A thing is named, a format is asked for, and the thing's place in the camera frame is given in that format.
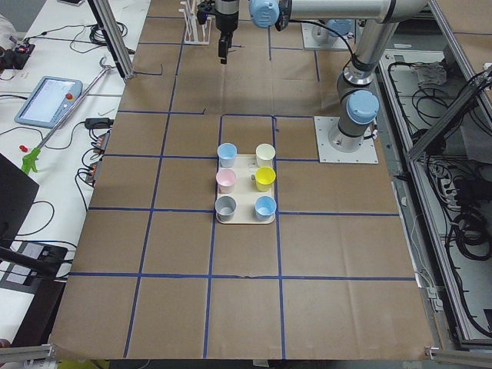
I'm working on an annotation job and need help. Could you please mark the black power adapter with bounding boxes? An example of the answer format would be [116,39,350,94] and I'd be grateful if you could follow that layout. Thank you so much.
[84,117,114,130]

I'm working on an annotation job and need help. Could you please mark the yellow cup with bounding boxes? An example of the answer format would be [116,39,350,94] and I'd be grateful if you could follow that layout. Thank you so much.
[254,167,276,192]

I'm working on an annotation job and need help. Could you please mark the blue teach pendant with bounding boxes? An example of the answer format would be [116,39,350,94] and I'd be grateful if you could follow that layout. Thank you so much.
[14,76,83,128]

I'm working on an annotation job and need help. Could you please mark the aluminium frame post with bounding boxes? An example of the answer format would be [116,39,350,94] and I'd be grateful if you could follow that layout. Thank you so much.
[88,0,135,81]

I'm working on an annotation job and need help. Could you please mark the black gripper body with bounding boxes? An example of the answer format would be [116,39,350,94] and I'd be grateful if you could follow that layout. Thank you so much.
[214,0,239,32]

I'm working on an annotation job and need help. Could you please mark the pink cup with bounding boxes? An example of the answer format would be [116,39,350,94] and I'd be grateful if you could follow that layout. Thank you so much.
[215,168,237,194]

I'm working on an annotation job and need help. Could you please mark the light blue cup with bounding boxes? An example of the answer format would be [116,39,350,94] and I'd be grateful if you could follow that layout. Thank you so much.
[217,142,238,168]

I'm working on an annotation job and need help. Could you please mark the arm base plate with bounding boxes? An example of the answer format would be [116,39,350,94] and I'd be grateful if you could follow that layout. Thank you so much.
[301,19,356,52]
[314,116,378,165]

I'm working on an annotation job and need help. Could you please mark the cream plastic tray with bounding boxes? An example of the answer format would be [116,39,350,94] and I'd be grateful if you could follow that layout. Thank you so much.
[217,155,276,224]

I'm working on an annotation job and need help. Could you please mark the cream white cup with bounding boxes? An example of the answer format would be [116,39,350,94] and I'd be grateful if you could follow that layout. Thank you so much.
[255,143,276,168]

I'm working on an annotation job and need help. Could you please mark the green handled reacher grabber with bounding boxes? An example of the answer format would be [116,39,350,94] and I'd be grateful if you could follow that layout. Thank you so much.
[15,57,115,175]

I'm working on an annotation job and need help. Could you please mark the grey cup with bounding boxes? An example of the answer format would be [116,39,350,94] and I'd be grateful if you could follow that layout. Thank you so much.
[214,195,237,222]

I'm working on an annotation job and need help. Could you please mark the white wire cup rack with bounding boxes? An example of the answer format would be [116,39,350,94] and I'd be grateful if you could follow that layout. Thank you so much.
[178,0,211,45]

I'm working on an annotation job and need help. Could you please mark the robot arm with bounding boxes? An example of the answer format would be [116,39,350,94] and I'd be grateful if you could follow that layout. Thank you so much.
[248,0,426,153]
[316,19,353,42]

